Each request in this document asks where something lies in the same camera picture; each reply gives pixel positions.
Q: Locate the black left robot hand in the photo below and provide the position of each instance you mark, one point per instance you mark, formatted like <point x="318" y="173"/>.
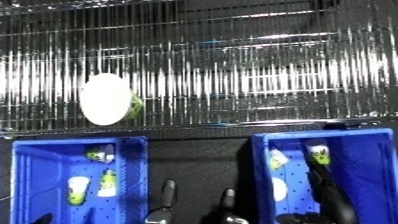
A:
<point x="44" y="220"/>

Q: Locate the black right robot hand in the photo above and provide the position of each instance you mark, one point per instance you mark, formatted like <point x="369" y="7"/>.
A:
<point x="334" y="203"/>

